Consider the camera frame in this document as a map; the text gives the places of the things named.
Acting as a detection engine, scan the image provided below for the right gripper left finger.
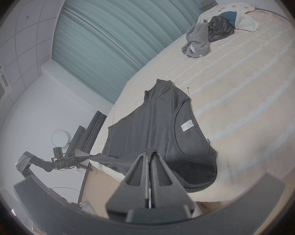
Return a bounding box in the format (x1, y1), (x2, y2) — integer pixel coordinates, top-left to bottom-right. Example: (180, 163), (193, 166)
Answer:
(106, 153), (150, 217)

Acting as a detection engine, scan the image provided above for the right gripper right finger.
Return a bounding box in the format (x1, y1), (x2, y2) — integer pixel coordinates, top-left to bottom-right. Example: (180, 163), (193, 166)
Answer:
(151, 153), (195, 216)

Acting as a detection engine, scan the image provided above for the black T-shirt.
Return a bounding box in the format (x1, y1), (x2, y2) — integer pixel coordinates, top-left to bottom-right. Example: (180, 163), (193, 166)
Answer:
(88, 78), (218, 193)

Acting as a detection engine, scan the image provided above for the bed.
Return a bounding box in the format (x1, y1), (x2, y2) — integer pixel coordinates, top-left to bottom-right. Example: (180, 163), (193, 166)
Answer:
(90, 0), (295, 203)

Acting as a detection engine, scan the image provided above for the round white mirror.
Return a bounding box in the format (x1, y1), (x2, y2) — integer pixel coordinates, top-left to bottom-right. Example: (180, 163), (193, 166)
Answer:
(51, 129), (71, 147)

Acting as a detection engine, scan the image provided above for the black chest of drawers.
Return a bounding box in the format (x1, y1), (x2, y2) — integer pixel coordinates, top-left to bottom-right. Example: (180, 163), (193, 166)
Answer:
(82, 110), (107, 156)

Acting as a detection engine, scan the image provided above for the blue-green curtain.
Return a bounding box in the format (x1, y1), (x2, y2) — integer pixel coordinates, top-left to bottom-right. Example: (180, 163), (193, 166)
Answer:
(64, 0), (213, 68)
(52, 9), (143, 105)

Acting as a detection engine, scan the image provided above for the grey garment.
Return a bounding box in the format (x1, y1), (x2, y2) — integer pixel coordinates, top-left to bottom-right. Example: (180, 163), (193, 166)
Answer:
(181, 22), (211, 58)

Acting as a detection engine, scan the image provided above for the black shiny garment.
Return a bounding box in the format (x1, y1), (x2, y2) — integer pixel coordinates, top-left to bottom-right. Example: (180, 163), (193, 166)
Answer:
(207, 16), (235, 43)

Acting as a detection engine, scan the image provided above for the dark blue garment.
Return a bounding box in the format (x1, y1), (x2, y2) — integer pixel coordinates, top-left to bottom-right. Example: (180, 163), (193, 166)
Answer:
(220, 11), (237, 29)

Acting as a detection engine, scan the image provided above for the white garment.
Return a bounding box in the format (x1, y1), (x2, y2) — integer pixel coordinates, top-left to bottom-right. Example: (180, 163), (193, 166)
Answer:
(234, 11), (261, 32)

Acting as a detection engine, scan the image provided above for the grey bedside table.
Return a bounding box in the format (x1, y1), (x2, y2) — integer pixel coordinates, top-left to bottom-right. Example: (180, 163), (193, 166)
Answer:
(200, 0), (214, 10)

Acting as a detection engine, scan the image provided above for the white printed pillow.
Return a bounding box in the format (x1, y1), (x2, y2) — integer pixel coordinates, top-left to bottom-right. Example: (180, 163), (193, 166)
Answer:
(196, 2), (256, 24)

